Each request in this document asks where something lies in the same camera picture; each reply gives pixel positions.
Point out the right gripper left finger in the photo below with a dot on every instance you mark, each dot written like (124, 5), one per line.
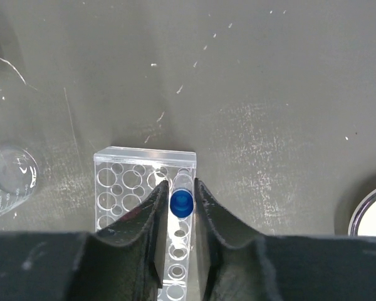
(123, 261)

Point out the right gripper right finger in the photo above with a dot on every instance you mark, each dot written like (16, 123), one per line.
(237, 262)

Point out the test tube blue cap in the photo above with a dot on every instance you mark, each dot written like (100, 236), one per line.
(182, 196)

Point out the clear acrylic tube rack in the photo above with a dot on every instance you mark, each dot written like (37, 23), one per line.
(124, 177)

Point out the strawberry pattern tray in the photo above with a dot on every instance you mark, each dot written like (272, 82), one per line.
(363, 220)

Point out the clear glass beaker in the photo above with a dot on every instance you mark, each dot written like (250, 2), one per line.
(18, 177)

